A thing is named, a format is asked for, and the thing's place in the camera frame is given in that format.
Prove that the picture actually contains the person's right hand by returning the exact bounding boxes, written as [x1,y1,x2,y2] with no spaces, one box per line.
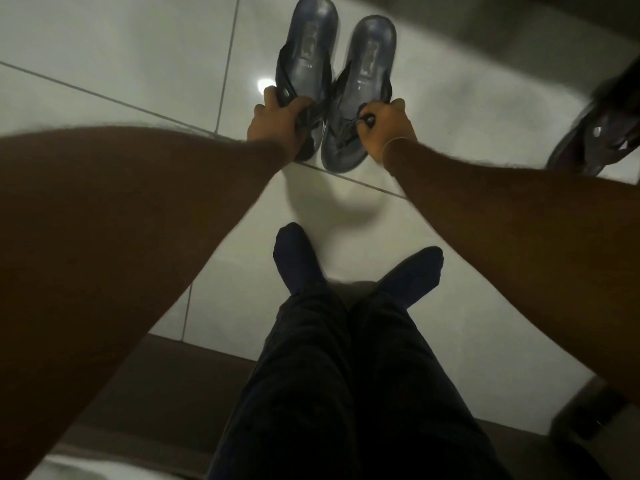
[357,98,419,164]

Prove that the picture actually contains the person's left hand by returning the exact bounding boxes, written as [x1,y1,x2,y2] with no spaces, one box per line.
[247,86,314,163]

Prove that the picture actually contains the blue flip-flop sandal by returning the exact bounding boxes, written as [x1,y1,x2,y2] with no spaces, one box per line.
[320,14,398,173]
[274,0,340,163]

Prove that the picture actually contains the person's left forearm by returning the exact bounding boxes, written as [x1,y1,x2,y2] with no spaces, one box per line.
[0,126,290,480]

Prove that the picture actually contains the person's right forearm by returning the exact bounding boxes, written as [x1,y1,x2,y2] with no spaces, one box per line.
[382,140,640,406]

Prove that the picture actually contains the thin thread wristband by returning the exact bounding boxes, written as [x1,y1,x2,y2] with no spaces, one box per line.
[381,137,419,165]

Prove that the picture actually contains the dark blue sock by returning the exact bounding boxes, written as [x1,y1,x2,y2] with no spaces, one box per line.
[376,246,445,306]
[272,222,327,296]

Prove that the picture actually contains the dark trousers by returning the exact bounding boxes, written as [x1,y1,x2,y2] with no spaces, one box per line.
[207,281,512,480]

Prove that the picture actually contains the dark brown strapped sandal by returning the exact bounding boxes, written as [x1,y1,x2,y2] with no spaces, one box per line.
[545,57,640,178]

